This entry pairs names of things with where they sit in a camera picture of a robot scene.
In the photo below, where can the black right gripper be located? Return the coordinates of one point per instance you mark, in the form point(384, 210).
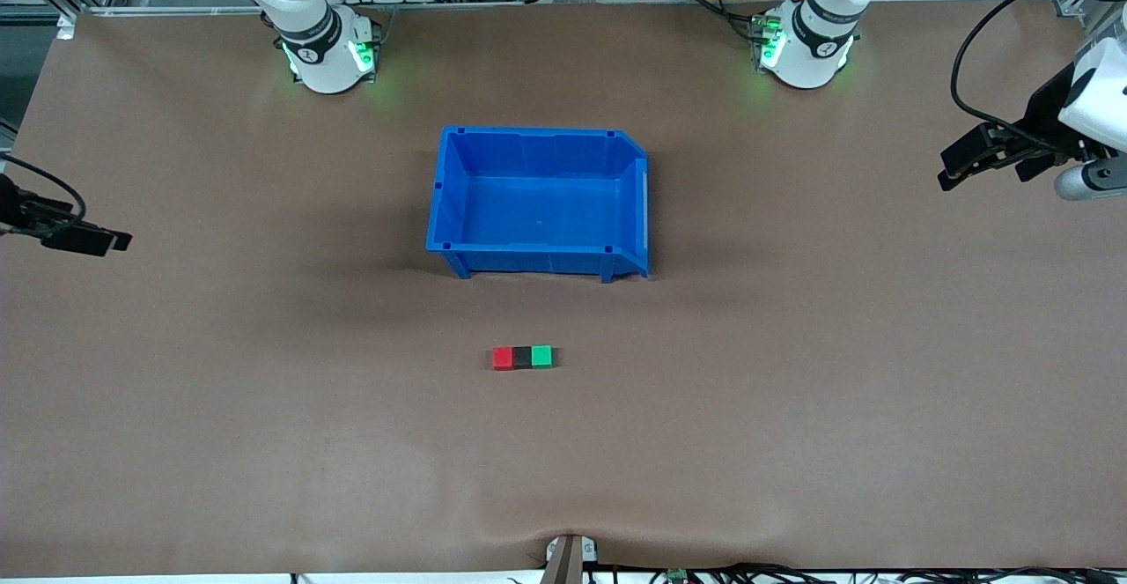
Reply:
point(18, 207)

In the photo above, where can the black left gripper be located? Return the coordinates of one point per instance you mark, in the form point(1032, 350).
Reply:
point(1042, 115)

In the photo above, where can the red cube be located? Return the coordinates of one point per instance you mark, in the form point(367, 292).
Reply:
point(502, 358)

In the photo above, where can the green cube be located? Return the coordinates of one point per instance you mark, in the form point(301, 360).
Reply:
point(543, 356)

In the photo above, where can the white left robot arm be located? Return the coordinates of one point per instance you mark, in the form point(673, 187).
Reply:
point(810, 60)

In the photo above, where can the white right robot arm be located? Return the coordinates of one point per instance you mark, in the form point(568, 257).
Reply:
point(321, 64)

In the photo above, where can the black cube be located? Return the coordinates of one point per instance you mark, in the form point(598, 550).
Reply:
point(523, 358)

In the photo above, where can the table cover sheet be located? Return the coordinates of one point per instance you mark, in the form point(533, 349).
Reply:
point(264, 478)

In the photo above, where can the blue plastic storage bin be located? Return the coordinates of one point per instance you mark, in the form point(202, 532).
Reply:
point(537, 205)

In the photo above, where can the small green connector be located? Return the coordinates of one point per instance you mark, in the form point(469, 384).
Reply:
point(676, 575)

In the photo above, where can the metal table edge clamp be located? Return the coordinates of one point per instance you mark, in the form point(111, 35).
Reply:
point(563, 562)

